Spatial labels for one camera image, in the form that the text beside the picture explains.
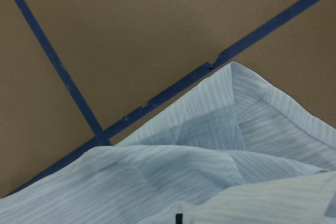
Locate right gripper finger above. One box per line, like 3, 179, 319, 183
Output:
175, 213, 183, 224

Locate light blue button shirt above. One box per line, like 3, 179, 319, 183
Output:
1, 62, 335, 223

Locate blue tape grid lines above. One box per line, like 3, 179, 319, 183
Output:
10, 0, 321, 194

